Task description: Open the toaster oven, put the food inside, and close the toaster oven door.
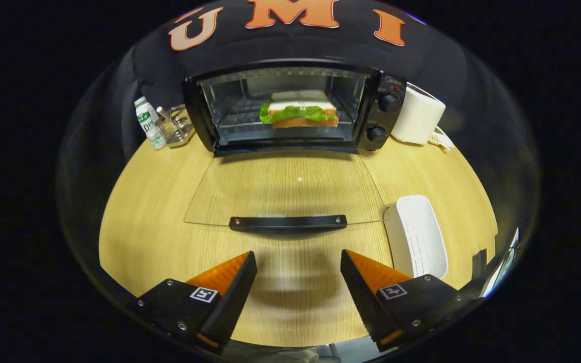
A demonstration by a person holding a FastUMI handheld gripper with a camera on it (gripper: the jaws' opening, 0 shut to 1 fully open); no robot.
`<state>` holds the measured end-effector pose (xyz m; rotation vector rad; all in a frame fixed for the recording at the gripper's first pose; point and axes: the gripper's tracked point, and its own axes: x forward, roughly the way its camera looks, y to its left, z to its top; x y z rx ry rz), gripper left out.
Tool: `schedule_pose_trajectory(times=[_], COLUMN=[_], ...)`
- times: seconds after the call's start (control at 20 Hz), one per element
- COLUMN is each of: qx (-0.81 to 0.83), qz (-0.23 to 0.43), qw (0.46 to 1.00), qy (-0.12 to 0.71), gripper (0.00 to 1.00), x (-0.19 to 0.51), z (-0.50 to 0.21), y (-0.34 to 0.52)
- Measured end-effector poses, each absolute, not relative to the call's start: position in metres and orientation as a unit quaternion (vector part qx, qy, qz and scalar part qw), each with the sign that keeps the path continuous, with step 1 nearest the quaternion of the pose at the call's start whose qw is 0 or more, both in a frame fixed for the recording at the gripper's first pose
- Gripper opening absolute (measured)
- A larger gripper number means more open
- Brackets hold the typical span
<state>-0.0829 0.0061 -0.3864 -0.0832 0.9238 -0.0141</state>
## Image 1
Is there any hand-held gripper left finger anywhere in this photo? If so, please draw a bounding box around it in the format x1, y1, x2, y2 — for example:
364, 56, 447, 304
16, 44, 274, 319
136, 251, 258, 352

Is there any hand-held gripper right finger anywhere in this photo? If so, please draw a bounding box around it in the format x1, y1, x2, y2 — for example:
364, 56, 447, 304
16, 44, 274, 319
340, 249, 475, 352

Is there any black toaster oven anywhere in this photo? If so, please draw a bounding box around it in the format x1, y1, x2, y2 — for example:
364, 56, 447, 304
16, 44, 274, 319
182, 59, 406, 233

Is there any lettuce sandwich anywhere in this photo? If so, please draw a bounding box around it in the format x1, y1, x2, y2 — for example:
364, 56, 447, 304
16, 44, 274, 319
259, 90, 339, 128

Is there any white pop-up toaster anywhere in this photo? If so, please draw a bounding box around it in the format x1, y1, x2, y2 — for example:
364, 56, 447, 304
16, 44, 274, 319
390, 82, 446, 146

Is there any white rectangular tray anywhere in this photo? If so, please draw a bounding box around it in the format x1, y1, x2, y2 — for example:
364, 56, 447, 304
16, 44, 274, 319
383, 195, 449, 279

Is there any white divided bean dish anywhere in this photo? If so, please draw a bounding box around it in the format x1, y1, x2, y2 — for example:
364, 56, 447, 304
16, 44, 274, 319
428, 126, 455, 151

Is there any white green-label bottle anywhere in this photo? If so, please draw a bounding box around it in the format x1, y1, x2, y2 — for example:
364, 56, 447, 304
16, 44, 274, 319
134, 97, 167, 150

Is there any small metal wire rack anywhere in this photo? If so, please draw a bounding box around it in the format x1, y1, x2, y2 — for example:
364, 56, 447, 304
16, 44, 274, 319
156, 104, 196, 148

